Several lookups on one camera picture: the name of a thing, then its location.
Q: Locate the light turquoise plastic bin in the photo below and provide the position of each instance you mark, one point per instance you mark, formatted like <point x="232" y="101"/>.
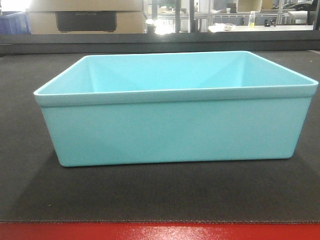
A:
<point x="174" y="107"/>

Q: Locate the dark conveyor belt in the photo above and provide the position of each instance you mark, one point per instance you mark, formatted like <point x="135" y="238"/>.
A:
<point x="34" y="187"/>

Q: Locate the red conveyor edge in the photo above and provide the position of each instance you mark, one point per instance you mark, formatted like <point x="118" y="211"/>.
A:
<point x="158" y="231"/>

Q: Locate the white background table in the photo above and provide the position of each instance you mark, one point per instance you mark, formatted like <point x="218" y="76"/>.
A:
<point x="228" y="27"/>

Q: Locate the yellow liquid bottle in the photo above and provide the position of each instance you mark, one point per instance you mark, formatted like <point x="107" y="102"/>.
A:
<point x="252" y="18"/>

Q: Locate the cardboard box with print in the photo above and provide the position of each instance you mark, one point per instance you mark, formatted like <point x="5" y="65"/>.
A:
<point x="88" y="16"/>

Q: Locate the blue crate far left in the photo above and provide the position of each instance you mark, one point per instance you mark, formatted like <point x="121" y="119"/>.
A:
<point x="15" y="23"/>

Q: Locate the dark conveyor side frame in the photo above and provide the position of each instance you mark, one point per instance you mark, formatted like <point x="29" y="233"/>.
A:
<point x="149" y="43"/>

